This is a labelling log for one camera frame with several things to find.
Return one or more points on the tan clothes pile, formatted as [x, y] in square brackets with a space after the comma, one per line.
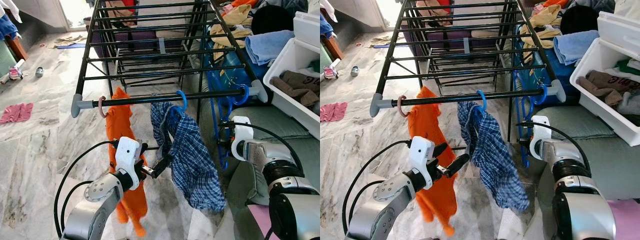
[120, 10]
[432, 10]

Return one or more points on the teal blue bag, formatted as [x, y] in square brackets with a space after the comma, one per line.
[555, 75]
[240, 75]

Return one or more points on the small pink white toy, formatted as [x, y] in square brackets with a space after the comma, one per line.
[16, 72]
[332, 72]

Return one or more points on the white hanging garment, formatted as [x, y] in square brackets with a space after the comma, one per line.
[327, 9]
[9, 9]

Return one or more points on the light blue towel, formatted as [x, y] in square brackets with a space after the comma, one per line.
[270, 47]
[575, 47]

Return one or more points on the brown garment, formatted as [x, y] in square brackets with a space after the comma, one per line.
[295, 85]
[602, 85]

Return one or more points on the grey white garment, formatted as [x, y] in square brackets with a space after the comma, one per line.
[630, 107]

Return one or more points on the blue plaid shirt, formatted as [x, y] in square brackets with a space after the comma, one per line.
[195, 160]
[500, 160]

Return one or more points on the pink hanger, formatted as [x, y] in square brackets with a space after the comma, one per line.
[101, 107]
[401, 106]

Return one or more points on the grey green sofa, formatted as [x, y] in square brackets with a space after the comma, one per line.
[600, 160]
[280, 125]

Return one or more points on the green garment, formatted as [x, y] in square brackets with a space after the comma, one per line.
[629, 66]
[314, 66]

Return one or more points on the purple sofa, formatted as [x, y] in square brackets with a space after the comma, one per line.
[145, 40]
[450, 40]

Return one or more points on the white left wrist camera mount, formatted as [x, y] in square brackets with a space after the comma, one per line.
[422, 157]
[127, 157]

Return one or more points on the tan yellow garment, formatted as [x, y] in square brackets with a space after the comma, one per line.
[542, 17]
[235, 17]

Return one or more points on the orange printed t-shirt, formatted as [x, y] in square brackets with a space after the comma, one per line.
[125, 150]
[430, 150]

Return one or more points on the brown wooden board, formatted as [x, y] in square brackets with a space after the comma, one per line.
[336, 47]
[19, 47]

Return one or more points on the pink floor rag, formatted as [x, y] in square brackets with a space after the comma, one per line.
[16, 112]
[332, 111]

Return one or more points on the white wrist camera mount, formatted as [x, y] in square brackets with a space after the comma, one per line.
[422, 157]
[541, 135]
[127, 157]
[242, 135]

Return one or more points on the blue edged floor mat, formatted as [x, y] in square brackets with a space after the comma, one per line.
[70, 42]
[387, 42]

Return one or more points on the black clothes drying rack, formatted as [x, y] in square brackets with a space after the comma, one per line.
[165, 98]
[465, 97]

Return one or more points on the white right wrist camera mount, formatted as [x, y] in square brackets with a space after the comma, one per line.
[242, 135]
[541, 135]

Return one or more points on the white plastic storage box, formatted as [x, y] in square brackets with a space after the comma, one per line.
[285, 57]
[595, 60]

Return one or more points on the small grey shoe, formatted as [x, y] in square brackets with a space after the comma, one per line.
[39, 71]
[354, 71]

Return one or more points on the orange cloth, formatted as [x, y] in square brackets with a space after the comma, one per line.
[244, 3]
[555, 3]

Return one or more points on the green laundry bin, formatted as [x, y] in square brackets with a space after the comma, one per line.
[6, 60]
[325, 60]

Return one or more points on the blue hanging garment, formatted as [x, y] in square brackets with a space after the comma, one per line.
[326, 25]
[7, 26]

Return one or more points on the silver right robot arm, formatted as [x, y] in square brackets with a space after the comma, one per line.
[575, 185]
[280, 175]

